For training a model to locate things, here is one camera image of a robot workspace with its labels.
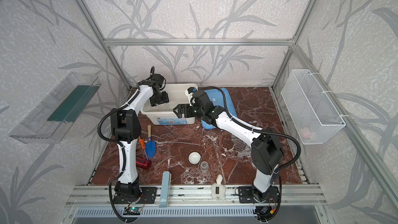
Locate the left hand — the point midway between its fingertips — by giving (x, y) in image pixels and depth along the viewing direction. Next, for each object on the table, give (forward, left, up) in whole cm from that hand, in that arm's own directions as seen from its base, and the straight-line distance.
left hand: (165, 96), depth 100 cm
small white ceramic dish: (-36, -21, -9) cm, 43 cm away
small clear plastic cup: (-42, -26, -4) cm, 50 cm away
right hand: (-16, -13, +13) cm, 24 cm away
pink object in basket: (-31, -74, +11) cm, 81 cm away
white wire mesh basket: (-32, -71, +26) cm, 82 cm away
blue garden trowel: (-31, +5, -10) cm, 33 cm away
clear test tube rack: (-30, -47, -9) cm, 56 cm away
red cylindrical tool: (-40, +6, -6) cm, 41 cm away
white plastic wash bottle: (-52, -33, -6) cm, 62 cm away
